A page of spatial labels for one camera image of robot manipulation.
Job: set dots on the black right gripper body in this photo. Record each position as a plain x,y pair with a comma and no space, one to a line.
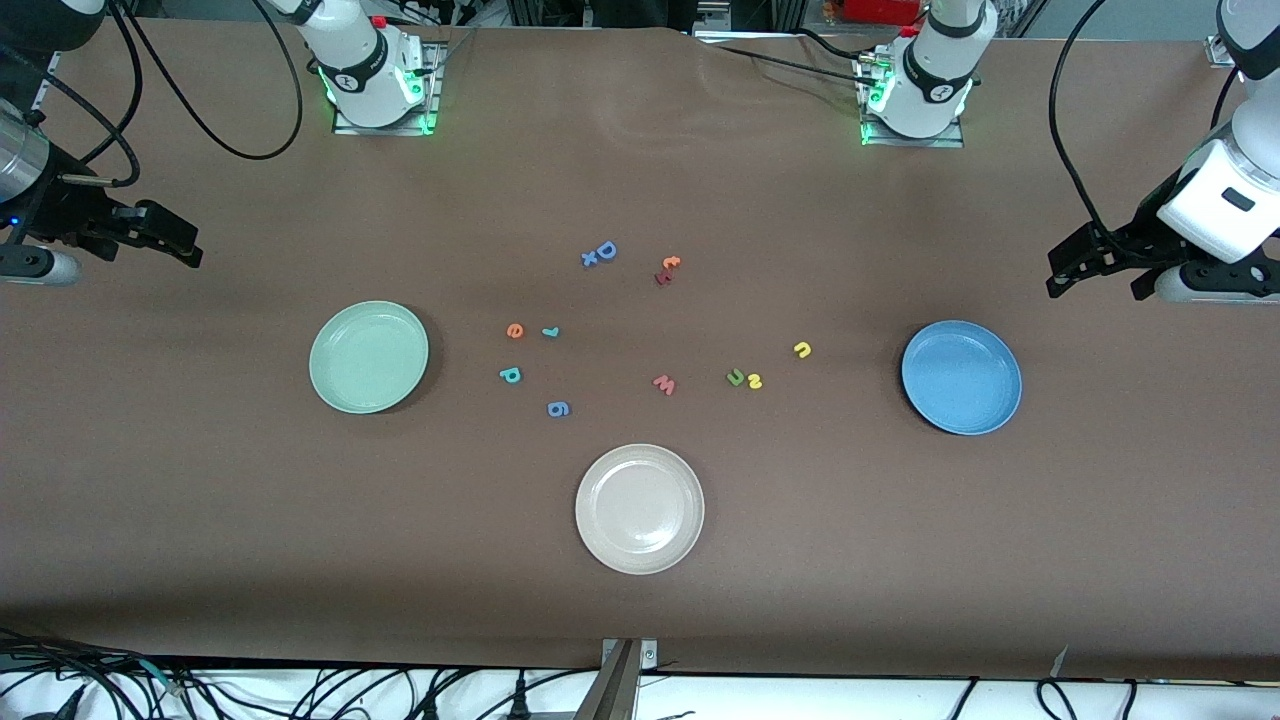
67,215

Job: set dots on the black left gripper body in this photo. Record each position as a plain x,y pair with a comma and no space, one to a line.
1132,243

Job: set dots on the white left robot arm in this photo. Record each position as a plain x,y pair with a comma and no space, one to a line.
935,75

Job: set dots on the blue plate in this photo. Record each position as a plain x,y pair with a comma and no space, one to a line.
960,378

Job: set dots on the light green plate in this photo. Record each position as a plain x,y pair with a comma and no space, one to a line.
368,358

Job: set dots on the brown table cover sheet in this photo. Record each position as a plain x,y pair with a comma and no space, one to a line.
200,500

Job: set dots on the red box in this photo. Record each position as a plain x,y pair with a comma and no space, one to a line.
880,10

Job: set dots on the white paper tag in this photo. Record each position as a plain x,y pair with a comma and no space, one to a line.
1060,662

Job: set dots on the pink foam letter w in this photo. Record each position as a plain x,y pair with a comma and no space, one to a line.
665,385

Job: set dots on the blue foam letter D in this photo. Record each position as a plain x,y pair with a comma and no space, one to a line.
601,247

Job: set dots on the black connector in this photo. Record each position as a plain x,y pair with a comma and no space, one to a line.
60,708

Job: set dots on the beige plate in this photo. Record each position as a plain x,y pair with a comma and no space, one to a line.
640,510

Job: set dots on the black power plug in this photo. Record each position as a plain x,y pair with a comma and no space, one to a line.
519,700

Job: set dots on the metal clamp plate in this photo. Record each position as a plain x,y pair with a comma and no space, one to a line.
648,655

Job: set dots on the aluminium beam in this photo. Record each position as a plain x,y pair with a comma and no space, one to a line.
610,690

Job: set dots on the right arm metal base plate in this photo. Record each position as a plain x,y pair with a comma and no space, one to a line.
345,128

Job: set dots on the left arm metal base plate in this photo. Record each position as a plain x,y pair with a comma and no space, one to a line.
875,140

